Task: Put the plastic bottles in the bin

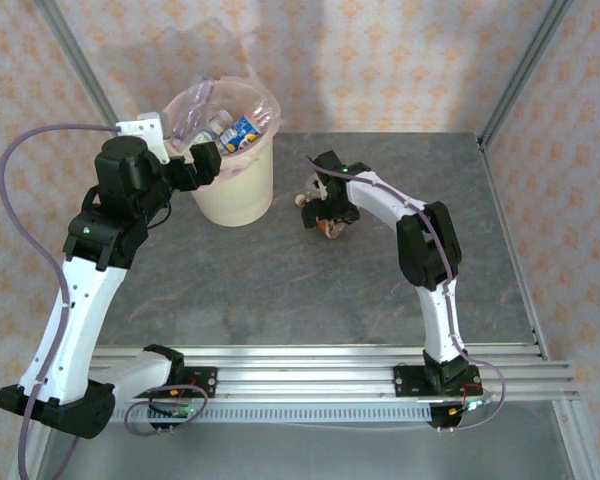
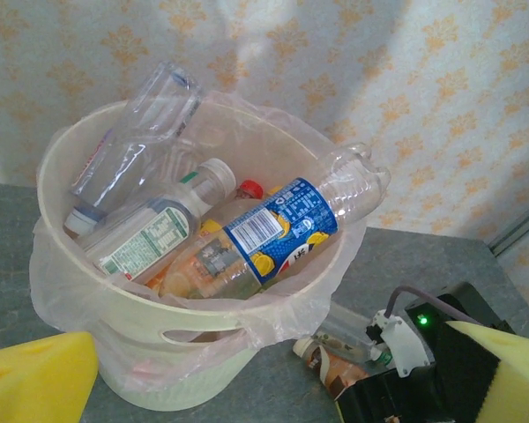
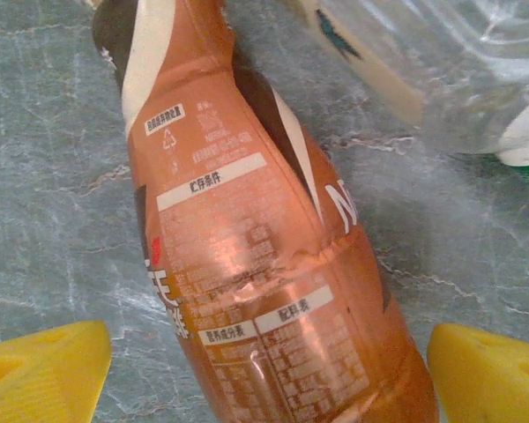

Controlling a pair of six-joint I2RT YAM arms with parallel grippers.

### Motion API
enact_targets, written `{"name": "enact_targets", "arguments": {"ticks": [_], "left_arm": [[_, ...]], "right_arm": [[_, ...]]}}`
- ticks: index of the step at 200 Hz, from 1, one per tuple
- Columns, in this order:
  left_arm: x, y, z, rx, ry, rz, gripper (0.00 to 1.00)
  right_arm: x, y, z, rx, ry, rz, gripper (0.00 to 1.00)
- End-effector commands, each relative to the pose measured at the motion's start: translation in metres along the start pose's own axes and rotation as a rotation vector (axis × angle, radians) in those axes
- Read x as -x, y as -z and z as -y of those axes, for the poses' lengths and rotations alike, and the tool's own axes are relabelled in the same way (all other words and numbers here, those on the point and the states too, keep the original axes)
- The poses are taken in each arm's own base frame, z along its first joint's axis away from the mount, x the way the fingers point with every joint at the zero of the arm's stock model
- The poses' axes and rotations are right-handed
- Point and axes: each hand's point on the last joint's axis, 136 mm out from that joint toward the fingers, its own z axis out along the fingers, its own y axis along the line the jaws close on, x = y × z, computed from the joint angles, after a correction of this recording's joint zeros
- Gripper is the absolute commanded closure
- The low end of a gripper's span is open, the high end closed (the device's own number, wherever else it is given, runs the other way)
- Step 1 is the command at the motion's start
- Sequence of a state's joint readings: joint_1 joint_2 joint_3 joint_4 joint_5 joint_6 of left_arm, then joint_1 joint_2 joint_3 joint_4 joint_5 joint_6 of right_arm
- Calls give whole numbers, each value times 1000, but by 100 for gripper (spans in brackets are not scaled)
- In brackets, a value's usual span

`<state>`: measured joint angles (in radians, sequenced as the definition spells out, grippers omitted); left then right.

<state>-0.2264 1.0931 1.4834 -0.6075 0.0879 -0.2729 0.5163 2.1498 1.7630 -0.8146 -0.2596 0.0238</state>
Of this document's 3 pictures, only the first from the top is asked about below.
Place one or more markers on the brown label plastic bottle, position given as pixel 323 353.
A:
pixel 330 231

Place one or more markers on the small clear bottle white cap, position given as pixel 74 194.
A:
pixel 223 119

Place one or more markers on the Pepsi label plastic bottle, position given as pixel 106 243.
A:
pixel 245 131

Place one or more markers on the clear bottle green cap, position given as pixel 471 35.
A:
pixel 192 107

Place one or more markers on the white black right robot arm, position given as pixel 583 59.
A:
pixel 440 320

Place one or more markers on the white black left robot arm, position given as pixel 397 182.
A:
pixel 75 320

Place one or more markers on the pink plastic bin liner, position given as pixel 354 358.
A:
pixel 242 161

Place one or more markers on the cream plastic bin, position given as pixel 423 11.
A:
pixel 240 200

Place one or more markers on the small circuit board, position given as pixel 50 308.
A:
pixel 180 412
pixel 472 406

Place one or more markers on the aluminium frame post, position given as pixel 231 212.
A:
pixel 83 65
pixel 527 65

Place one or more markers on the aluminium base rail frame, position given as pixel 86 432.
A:
pixel 300 372

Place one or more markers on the aluminium table side rail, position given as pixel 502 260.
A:
pixel 510 240

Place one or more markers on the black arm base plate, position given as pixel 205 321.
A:
pixel 405 382
pixel 207 375

